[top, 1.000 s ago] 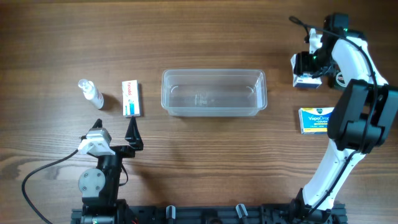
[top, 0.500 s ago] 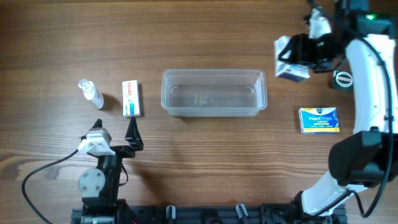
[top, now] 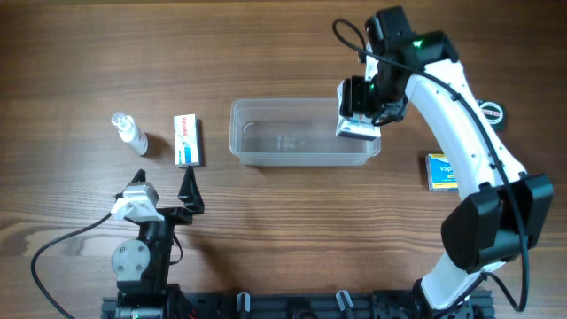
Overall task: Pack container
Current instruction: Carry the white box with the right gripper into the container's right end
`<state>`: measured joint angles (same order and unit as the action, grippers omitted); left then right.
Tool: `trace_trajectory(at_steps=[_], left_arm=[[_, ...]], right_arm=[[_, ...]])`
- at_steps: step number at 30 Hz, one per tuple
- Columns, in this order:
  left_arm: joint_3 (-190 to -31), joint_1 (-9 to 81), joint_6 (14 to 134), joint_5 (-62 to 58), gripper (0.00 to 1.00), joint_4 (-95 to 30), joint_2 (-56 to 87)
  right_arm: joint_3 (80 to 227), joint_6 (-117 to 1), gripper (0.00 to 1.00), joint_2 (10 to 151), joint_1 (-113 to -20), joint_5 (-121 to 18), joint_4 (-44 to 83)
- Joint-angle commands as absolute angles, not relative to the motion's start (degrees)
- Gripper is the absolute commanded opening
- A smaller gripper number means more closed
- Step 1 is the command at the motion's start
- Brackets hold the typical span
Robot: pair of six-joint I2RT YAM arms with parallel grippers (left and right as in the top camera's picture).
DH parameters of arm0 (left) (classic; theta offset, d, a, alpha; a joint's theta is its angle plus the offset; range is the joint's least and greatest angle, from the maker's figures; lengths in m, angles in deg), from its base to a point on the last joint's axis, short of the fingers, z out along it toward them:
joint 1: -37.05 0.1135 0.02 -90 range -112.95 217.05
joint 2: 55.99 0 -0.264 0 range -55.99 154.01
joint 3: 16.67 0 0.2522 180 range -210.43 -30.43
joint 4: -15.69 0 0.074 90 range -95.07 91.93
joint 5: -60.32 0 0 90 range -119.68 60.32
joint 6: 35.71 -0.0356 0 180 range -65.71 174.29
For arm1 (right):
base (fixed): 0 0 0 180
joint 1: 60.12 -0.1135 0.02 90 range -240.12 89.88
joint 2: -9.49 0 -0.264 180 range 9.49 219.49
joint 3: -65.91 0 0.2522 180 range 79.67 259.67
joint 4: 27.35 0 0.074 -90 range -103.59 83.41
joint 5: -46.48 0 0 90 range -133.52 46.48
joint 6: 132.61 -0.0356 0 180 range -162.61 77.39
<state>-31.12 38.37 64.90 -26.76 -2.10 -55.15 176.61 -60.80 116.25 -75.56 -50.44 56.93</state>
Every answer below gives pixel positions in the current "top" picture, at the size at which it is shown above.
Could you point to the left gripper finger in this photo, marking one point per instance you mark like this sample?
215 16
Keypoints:
189 193
140 177

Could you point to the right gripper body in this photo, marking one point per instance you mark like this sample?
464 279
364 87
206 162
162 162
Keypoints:
353 97

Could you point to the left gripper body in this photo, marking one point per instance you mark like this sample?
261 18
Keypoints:
173 213

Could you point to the white medicine box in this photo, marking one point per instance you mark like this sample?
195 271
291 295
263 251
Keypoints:
357 127

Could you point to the white spray bottle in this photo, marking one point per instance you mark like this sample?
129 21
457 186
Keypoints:
130 133

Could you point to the white Panadol box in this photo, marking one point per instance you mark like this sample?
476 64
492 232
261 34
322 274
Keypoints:
187 140

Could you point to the blue VapoDrops box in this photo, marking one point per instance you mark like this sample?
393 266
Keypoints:
440 173

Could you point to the dark green round tin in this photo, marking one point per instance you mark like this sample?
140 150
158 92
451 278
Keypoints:
495 113

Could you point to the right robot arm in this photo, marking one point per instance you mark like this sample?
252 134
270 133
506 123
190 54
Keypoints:
502 208

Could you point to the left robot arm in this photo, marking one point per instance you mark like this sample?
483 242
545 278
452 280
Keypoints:
141 265

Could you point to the clear plastic container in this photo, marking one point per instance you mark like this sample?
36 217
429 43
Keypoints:
293 132

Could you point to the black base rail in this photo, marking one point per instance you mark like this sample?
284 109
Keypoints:
375 305

